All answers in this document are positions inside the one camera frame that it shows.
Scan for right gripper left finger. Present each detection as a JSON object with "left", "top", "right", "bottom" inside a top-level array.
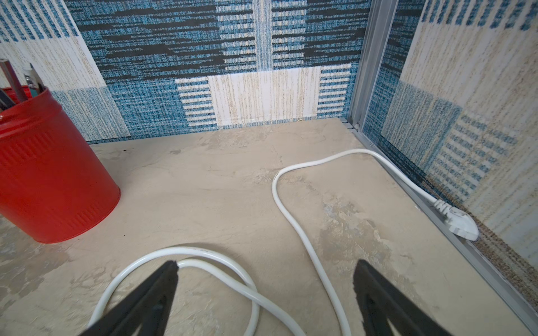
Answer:
[{"left": 82, "top": 260, "right": 179, "bottom": 335}]

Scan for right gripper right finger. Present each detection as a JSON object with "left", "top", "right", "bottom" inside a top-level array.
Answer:
[{"left": 353, "top": 259, "right": 450, "bottom": 335}]

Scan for red pencil cup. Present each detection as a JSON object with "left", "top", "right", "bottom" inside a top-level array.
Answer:
[{"left": 1, "top": 90, "right": 121, "bottom": 244}]

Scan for pencils in cup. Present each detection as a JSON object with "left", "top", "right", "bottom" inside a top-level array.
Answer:
[{"left": 0, "top": 59, "right": 47, "bottom": 111}]

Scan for white power strip cord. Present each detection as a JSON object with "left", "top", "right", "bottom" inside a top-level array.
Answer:
[{"left": 87, "top": 148, "right": 480, "bottom": 336}]

